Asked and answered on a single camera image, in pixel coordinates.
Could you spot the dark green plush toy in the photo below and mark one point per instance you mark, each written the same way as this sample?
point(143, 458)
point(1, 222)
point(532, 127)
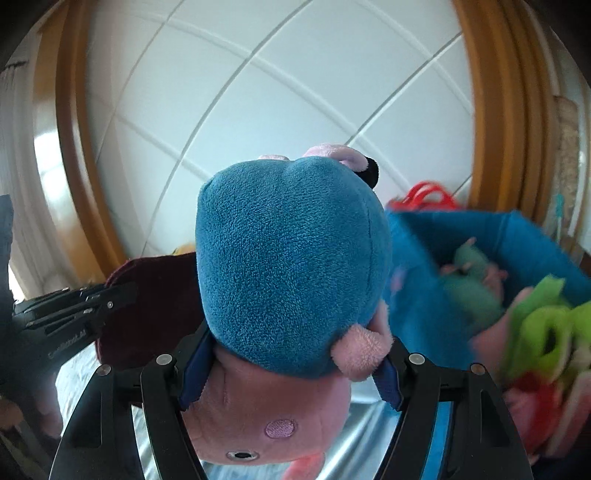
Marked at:
point(471, 286)

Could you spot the green white bird plush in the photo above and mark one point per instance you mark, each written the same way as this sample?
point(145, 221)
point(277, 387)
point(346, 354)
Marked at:
point(545, 332)

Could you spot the pink red cloth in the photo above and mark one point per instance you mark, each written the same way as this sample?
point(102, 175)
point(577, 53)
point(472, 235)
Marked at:
point(531, 406)

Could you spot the rolled patterned carpet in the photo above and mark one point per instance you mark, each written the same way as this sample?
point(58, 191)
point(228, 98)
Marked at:
point(568, 152)

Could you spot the pink pig plush blue shirt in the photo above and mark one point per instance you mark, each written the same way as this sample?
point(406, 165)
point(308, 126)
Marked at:
point(286, 258)

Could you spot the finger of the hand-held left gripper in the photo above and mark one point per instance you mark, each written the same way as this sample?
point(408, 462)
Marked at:
point(106, 305)
point(60, 300)

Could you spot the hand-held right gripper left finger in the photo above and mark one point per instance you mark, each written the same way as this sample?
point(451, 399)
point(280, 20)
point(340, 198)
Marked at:
point(194, 369)

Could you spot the blue plastic storage box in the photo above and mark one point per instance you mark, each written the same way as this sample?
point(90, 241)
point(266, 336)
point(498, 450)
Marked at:
point(425, 258)

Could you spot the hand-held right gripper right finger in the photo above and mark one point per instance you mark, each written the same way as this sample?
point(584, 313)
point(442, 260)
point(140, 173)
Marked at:
point(390, 378)

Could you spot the teal broom stick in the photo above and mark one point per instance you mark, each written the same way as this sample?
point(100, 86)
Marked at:
point(558, 212)

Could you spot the silver satin cloth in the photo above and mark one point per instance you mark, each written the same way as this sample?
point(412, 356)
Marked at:
point(364, 429)

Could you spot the wooden door frame post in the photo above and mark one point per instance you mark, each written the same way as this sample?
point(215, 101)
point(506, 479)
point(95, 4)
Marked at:
point(78, 138)
point(498, 115)

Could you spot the maroon cloth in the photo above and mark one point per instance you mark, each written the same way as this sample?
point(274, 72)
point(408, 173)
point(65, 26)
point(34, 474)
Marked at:
point(147, 300)

